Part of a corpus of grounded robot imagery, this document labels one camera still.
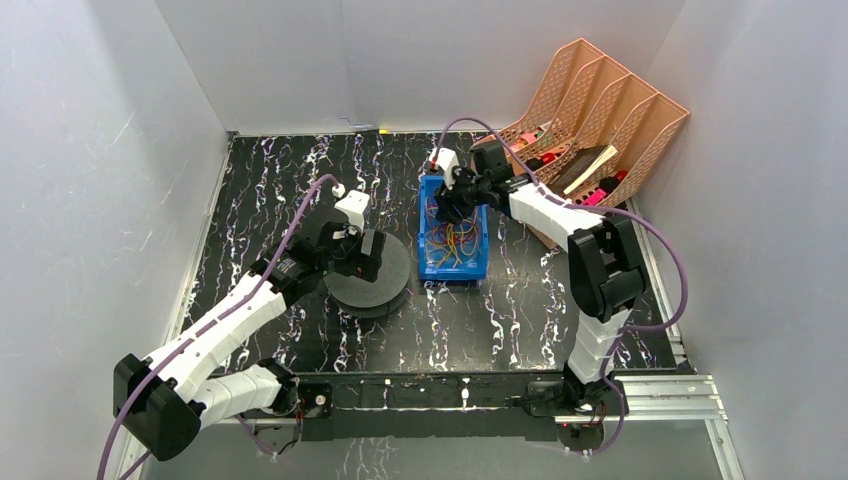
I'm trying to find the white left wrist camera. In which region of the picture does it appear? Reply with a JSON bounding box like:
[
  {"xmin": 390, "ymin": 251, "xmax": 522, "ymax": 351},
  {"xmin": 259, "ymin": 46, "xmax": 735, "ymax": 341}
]
[{"xmin": 332, "ymin": 185, "xmax": 371, "ymax": 230}]

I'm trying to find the peach desk file organizer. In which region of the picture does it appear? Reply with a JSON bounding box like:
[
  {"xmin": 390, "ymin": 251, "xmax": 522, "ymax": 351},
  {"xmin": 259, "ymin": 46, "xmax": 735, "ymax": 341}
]
[{"xmin": 499, "ymin": 38, "xmax": 690, "ymax": 207}]

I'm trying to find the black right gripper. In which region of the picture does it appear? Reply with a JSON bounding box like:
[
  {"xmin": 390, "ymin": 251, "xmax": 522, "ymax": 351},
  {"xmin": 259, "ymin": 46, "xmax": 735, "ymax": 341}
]
[{"xmin": 431, "ymin": 165, "xmax": 489, "ymax": 228}]

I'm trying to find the black notebook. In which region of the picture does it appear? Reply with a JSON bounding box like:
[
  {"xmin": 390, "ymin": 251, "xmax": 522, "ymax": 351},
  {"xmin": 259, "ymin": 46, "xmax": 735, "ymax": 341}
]
[{"xmin": 546, "ymin": 145, "xmax": 610, "ymax": 195}]

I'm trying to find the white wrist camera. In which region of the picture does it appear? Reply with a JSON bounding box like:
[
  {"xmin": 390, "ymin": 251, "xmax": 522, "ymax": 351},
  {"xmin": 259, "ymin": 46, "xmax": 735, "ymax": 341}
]
[
  {"xmin": 332, "ymin": 185, "xmax": 371, "ymax": 230},
  {"xmin": 427, "ymin": 147, "xmax": 459, "ymax": 189}
]

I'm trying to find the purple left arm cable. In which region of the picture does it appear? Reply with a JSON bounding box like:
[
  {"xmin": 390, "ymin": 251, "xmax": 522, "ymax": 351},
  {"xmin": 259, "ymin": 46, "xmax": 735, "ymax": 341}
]
[{"xmin": 96, "ymin": 174, "xmax": 342, "ymax": 480}]

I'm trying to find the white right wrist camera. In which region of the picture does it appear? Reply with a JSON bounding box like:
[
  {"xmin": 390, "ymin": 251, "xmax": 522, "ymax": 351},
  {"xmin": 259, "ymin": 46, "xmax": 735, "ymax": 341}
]
[{"xmin": 427, "ymin": 147, "xmax": 459, "ymax": 189}]

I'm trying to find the pink marker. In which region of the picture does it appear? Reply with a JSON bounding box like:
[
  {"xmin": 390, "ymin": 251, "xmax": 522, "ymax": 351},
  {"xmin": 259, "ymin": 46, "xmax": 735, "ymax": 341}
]
[{"xmin": 574, "ymin": 187, "xmax": 608, "ymax": 207}]

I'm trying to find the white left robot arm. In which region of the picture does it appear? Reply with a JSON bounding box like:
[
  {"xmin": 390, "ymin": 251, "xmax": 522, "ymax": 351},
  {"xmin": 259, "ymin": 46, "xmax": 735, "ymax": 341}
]
[{"xmin": 114, "ymin": 221, "xmax": 387, "ymax": 461}]

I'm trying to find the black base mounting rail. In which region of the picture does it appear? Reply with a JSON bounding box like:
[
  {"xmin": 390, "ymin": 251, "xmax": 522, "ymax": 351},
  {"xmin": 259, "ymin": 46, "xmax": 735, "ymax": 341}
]
[{"xmin": 129, "ymin": 370, "xmax": 727, "ymax": 445}]

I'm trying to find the blue plastic bin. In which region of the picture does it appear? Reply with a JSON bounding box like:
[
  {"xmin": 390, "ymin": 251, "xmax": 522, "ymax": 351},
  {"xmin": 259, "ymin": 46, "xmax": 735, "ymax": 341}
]
[{"xmin": 418, "ymin": 175, "xmax": 489, "ymax": 282}]

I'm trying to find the black cable spool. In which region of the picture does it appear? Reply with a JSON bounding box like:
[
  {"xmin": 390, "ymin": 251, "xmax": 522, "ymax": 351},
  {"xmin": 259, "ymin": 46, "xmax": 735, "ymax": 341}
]
[{"xmin": 324, "ymin": 233, "xmax": 411, "ymax": 319}]

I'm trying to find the yellow cable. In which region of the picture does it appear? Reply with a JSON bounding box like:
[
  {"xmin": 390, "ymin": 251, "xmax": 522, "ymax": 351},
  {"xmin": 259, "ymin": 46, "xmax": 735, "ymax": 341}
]
[{"xmin": 425, "ymin": 225, "xmax": 481, "ymax": 270}]

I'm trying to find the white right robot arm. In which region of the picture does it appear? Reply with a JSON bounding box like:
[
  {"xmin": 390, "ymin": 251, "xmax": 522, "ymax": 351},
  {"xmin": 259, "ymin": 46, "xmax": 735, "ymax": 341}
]
[{"xmin": 428, "ymin": 142, "xmax": 648, "ymax": 414}]

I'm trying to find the red black marker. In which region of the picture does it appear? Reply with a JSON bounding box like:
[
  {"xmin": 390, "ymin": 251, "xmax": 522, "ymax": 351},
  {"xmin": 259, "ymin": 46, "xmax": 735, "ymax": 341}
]
[{"xmin": 598, "ymin": 170, "xmax": 628, "ymax": 195}]

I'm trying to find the red cable bundle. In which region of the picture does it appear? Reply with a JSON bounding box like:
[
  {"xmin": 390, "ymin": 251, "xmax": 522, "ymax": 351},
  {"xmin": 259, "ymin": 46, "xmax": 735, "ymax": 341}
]
[{"xmin": 425, "ymin": 211, "xmax": 481, "ymax": 256}]

